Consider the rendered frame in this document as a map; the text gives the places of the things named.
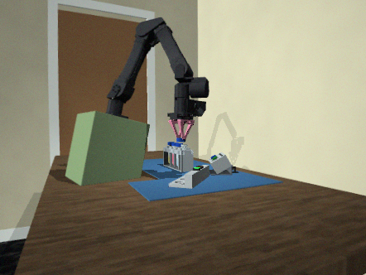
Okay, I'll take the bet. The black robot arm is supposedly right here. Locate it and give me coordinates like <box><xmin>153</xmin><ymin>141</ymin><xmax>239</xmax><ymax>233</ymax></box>
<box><xmin>106</xmin><ymin>17</ymin><xmax>209</xmax><ymax>119</ymax></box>

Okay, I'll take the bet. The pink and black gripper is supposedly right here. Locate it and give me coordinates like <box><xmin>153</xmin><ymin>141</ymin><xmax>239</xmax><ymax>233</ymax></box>
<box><xmin>167</xmin><ymin>98</ymin><xmax>196</xmax><ymax>140</ymax></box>

